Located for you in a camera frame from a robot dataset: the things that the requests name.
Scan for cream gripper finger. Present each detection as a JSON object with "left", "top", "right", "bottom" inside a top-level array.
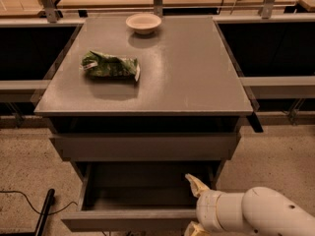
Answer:
[{"left": 184, "top": 221, "right": 205, "bottom": 236}]

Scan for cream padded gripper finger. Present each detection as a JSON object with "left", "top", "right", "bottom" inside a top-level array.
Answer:
[{"left": 185, "top": 174, "right": 209, "bottom": 198}]

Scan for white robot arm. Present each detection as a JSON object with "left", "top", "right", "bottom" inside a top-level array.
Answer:
[{"left": 184, "top": 174, "right": 315, "bottom": 236}]

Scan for grey top drawer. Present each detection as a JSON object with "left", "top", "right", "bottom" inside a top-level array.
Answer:
[{"left": 50, "top": 133, "right": 240, "bottom": 162}]

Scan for grey drawer cabinet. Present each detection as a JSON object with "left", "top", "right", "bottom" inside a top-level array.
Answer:
[{"left": 33, "top": 15, "right": 255, "bottom": 182}]

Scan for black bar on floor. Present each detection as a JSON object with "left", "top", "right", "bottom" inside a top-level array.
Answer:
[{"left": 0, "top": 188, "right": 56, "bottom": 236}]

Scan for green chip bag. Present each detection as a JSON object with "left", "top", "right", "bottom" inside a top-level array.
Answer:
[{"left": 81, "top": 51, "right": 141, "bottom": 82}]

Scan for white bowl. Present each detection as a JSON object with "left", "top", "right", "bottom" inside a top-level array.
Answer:
[{"left": 126, "top": 13, "right": 161, "bottom": 34}]

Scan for black floor cable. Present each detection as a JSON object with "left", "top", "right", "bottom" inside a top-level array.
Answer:
[{"left": 0, "top": 190, "right": 79, "bottom": 216}]

